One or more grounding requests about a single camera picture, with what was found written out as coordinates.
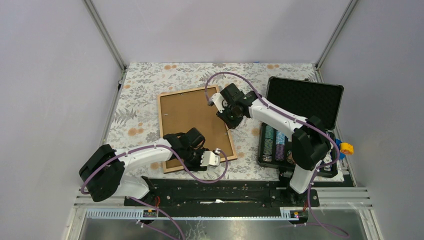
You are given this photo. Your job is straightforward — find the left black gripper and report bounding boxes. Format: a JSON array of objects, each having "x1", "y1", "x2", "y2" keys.
[{"x1": 183, "y1": 146, "x2": 210, "y2": 172}]

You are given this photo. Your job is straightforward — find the black picture frame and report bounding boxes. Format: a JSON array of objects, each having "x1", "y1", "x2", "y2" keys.
[{"x1": 157, "y1": 85, "x2": 238, "y2": 162}]

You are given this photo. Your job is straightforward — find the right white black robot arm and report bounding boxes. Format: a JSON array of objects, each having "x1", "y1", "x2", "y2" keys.
[{"x1": 208, "y1": 83, "x2": 334, "y2": 206}]

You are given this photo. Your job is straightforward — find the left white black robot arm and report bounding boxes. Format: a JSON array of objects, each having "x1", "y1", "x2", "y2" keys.
[{"x1": 78, "y1": 127, "x2": 210, "y2": 206}]

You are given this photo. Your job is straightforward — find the floral table mat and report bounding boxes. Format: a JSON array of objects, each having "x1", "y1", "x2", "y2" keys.
[{"x1": 104, "y1": 62, "x2": 316, "y2": 181}]

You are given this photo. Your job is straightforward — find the black poker chip case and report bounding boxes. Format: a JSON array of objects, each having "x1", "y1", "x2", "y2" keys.
[{"x1": 257, "y1": 76, "x2": 344, "y2": 173}]

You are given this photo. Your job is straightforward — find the yellow blue tape dispenser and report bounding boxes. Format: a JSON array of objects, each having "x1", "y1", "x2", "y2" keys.
[{"x1": 335, "y1": 138, "x2": 354, "y2": 160}]

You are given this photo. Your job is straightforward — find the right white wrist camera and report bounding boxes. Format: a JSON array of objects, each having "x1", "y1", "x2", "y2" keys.
[{"x1": 208, "y1": 92, "x2": 228, "y2": 113}]

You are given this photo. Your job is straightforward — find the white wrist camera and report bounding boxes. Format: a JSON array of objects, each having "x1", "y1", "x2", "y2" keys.
[
  {"x1": 208, "y1": 92, "x2": 228, "y2": 113},
  {"x1": 200, "y1": 148, "x2": 221, "y2": 167}
]

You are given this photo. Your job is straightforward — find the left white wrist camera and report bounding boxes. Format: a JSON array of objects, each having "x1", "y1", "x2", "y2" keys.
[{"x1": 200, "y1": 148, "x2": 221, "y2": 167}]

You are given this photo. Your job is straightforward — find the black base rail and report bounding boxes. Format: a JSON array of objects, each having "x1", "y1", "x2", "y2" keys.
[{"x1": 123, "y1": 179, "x2": 324, "y2": 213}]

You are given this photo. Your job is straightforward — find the grey slotted cable duct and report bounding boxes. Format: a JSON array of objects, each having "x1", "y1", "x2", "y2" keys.
[{"x1": 85, "y1": 206, "x2": 300, "y2": 221}]

